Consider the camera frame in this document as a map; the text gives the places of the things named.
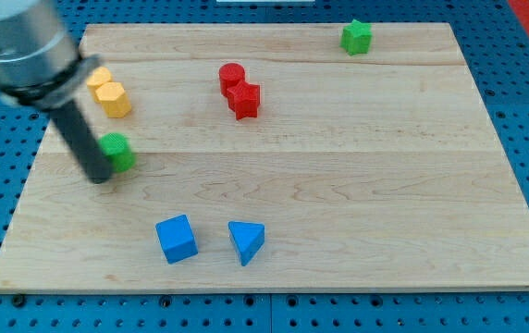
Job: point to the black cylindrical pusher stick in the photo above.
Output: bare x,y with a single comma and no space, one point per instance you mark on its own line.
78,135

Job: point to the green cylinder block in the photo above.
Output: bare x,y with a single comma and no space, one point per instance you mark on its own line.
115,147

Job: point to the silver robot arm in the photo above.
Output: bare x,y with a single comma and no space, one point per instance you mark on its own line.
41,67

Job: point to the red star block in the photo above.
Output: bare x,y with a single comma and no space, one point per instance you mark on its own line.
244,99

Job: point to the green star block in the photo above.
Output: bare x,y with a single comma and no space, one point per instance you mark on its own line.
356,37

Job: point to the yellow hexagon block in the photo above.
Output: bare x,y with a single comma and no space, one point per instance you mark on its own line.
113,98

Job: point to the yellow heart block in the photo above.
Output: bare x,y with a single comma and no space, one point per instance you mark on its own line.
98,78

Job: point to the blue cube block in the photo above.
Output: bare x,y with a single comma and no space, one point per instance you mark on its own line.
176,239

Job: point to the red cylinder block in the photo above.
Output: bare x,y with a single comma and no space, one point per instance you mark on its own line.
230,74

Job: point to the wooden board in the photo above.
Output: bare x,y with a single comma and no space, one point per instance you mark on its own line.
371,173

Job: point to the blue triangle block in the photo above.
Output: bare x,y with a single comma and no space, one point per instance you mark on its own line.
247,239

